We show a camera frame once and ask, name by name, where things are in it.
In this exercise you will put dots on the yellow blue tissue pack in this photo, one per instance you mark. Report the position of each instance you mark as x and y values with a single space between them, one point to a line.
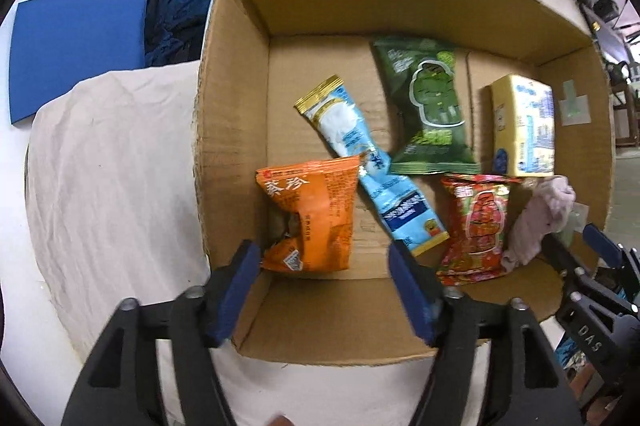
523 127

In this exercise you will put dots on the grey table cloth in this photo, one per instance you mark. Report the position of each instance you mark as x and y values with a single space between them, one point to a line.
111 210

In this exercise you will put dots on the dark blue cloth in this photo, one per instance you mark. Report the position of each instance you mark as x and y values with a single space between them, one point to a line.
174 31

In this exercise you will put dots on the blue foam mat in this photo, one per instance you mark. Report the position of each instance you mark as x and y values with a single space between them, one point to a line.
56 44

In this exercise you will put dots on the brown wooden chair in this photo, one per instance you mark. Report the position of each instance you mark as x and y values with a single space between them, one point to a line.
625 102

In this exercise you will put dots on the orange snack packet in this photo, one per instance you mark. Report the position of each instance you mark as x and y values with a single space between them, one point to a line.
319 197

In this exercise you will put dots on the light blue long packet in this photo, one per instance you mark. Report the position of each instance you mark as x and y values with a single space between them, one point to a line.
403 210

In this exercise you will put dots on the lavender towel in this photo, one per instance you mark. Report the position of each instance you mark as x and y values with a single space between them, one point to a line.
546 212

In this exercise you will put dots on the red snack packet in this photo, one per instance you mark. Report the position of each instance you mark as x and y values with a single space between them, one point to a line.
477 225

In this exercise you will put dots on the green snack packet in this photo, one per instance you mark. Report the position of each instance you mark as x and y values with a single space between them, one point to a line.
418 76

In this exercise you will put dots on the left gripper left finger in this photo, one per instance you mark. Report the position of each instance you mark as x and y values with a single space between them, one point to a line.
120 381

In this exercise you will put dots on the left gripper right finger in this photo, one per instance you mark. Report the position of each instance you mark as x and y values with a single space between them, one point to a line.
525 383

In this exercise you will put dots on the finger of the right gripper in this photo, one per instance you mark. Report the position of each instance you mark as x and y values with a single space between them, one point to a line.
611 253
574 273

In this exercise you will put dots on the black speaker box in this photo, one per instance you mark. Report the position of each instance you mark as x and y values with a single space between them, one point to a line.
606 10

